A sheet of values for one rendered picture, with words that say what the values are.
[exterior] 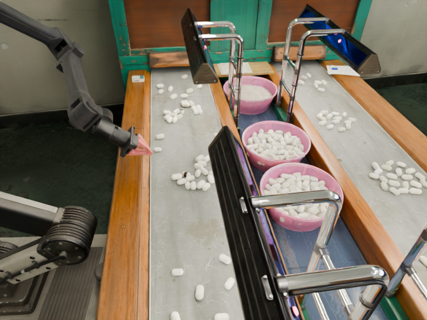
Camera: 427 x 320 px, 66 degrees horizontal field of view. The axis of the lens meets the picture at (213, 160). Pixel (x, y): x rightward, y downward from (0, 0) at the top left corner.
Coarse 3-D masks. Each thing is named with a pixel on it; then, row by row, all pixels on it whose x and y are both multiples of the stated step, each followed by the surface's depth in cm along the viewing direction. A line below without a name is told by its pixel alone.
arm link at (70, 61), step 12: (72, 48) 119; (60, 60) 118; (72, 60) 115; (72, 72) 109; (72, 84) 104; (84, 84) 108; (72, 96) 101; (84, 96) 99; (72, 108) 100; (84, 108) 96; (72, 120) 96; (84, 120) 97
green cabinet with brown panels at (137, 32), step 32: (128, 0) 158; (160, 0) 160; (192, 0) 162; (224, 0) 164; (256, 0) 166; (288, 0) 169; (320, 0) 171; (352, 0) 173; (128, 32) 167; (160, 32) 170; (224, 32) 174; (256, 32) 176; (352, 32) 183
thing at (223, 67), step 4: (220, 64) 181; (224, 64) 181; (228, 64) 181; (244, 64) 181; (248, 64) 182; (220, 68) 177; (224, 68) 177; (228, 68) 177; (244, 68) 177; (248, 68) 178; (220, 72) 173; (224, 72) 173; (228, 72) 173; (244, 72) 173; (248, 72) 173
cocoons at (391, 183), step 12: (324, 84) 170; (324, 120) 143; (336, 120) 142; (348, 120) 143; (384, 168) 118; (396, 168) 118; (384, 180) 112; (420, 180) 113; (396, 192) 108; (420, 192) 108
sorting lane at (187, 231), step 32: (160, 96) 161; (192, 96) 161; (160, 128) 139; (192, 128) 139; (160, 160) 122; (192, 160) 122; (160, 192) 109; (192, 192) 109; (160, 224) 99; (192, 224) 99; (160, 256) 90; (192, 256) 90; (160, 288) 83; (192, 288) 83; (224, 288) 83
